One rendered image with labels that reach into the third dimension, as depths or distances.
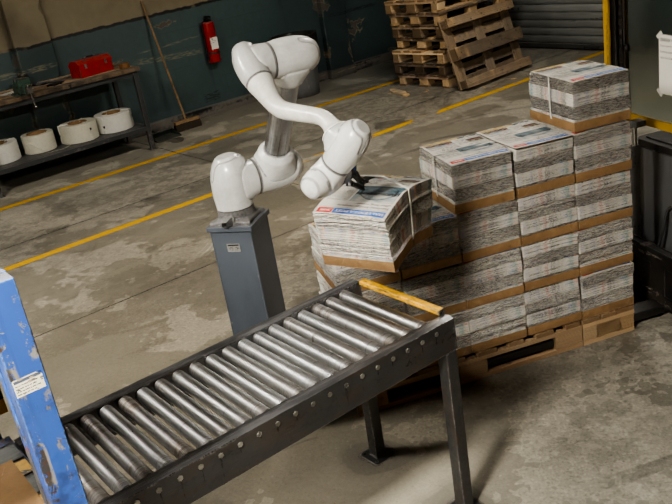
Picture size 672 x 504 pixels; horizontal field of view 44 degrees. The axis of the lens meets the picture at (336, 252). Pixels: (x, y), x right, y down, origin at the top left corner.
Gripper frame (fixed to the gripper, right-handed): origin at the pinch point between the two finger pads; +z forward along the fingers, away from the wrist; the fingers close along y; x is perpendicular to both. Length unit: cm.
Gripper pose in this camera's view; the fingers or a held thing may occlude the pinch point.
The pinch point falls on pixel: (368, 156)
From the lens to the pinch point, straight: 298.6
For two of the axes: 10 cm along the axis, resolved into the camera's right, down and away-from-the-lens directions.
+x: 8.7, 0.8, -4.8
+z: 4.8, -3.3, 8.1
